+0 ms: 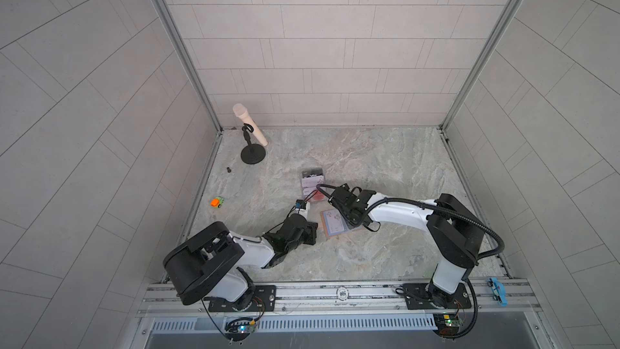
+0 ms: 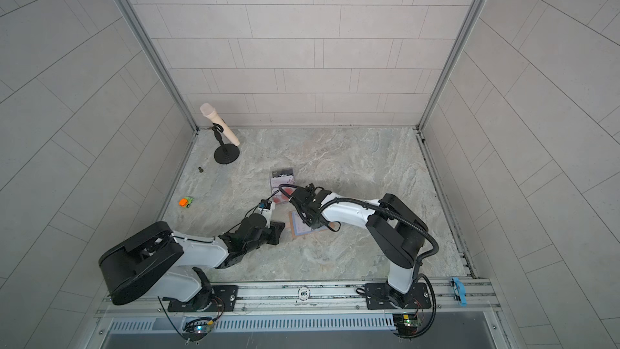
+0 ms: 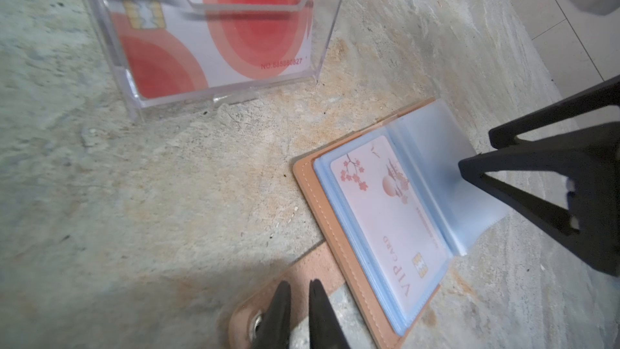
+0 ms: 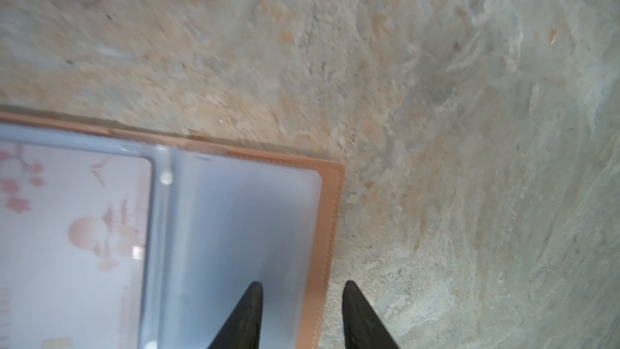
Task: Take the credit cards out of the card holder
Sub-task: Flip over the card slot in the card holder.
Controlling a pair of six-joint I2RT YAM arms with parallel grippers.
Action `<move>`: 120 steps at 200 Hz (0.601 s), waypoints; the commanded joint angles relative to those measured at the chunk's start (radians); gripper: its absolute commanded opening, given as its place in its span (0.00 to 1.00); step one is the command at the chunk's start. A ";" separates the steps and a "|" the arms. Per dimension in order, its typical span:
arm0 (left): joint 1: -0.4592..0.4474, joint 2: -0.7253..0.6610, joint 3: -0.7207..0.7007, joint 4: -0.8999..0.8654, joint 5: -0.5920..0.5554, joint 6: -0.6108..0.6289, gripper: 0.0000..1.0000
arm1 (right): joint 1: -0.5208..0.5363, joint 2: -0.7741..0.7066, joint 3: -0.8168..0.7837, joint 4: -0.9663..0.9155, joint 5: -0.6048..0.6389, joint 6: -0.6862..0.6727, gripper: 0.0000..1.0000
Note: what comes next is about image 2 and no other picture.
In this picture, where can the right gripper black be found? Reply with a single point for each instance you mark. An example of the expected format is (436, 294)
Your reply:
(311, 221)

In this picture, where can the white ventilation grille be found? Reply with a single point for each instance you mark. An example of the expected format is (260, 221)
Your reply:
(261, 323)

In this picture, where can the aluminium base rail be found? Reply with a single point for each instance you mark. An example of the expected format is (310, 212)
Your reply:
(340, 296)

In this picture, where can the orange green toy car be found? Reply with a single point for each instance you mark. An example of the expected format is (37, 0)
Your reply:
(186, 202)

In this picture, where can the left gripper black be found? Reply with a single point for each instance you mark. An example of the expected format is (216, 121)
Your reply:
(276, 231)

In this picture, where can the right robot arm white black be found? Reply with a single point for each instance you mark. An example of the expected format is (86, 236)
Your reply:
(400, 234)

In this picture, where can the pink leather card wallet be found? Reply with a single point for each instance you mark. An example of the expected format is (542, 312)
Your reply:
(301, 229)

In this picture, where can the white card red circle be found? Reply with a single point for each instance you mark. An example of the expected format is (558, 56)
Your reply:
(282, 195)

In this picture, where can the pink floral VIP card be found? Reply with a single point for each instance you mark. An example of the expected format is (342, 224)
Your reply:
(279, 179)

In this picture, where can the blue clip on rail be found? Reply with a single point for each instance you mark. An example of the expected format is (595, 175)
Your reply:
(459, 290)

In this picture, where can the black microphone stand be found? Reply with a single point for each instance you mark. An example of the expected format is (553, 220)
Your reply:
(225, 153)

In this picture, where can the beige microphone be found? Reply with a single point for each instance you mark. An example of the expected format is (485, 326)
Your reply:
(210, 113)

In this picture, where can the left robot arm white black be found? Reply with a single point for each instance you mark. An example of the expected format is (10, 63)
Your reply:
(158, 262)

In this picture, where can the right circuit board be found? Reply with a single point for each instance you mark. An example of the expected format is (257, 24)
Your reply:
(407, 325)

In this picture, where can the circuit board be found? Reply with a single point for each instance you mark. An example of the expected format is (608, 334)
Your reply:
(407, 325)
(198, 328)

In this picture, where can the clear acrylic card holder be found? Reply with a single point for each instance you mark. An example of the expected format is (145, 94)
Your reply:
(288, 170)

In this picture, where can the left circuit board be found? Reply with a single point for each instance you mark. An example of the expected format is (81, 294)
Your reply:
(198, 328)

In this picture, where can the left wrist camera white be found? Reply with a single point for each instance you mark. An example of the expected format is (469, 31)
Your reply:
(265, 209)

